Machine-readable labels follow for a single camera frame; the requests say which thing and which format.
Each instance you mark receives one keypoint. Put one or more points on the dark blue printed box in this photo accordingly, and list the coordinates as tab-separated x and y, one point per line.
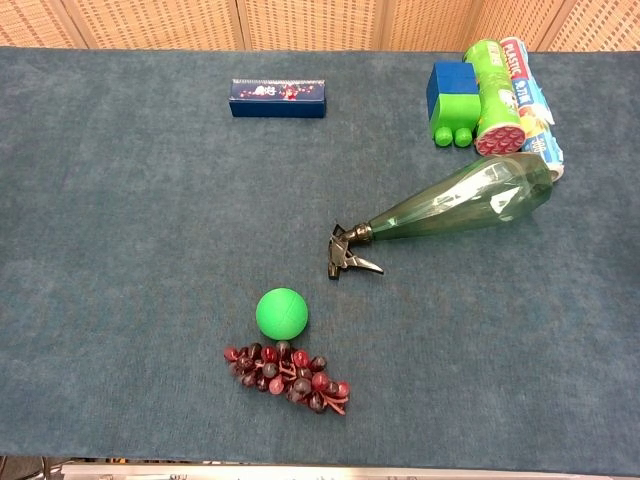
276	104

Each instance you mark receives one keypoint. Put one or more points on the blue felt table cloth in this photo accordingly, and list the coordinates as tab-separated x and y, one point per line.
125	250

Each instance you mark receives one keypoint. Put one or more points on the blue toy building block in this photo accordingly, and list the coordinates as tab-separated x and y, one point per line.
454	77

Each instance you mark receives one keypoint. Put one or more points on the aluminium frame rail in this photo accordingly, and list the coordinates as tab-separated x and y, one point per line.
350	471

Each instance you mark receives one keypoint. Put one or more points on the green studded toy block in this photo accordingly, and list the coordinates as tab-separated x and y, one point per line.
456	111

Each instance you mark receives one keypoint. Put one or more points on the green ball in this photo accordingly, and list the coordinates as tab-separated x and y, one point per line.
281	314

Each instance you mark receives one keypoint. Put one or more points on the green cylindrical snack can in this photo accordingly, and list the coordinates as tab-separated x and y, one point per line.
495	95

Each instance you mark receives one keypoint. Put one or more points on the woven folding screen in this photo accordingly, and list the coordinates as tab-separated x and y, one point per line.
310	22

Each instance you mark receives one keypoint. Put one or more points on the dark red plastic grapes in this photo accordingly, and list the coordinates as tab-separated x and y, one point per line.
295	380

